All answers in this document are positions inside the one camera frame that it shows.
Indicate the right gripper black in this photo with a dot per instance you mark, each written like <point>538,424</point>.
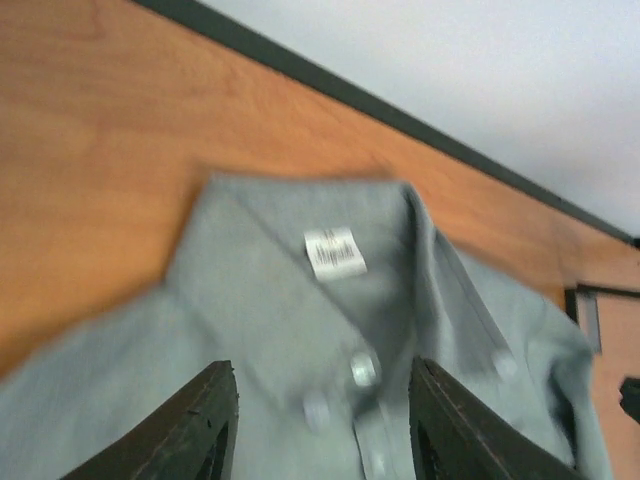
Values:
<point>630,395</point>

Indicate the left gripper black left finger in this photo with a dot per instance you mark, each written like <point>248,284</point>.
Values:
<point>191,435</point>

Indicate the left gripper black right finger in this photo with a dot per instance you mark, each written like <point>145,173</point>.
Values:
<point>456,436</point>

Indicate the grey button-up shirt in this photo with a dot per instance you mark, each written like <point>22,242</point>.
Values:
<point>320,295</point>

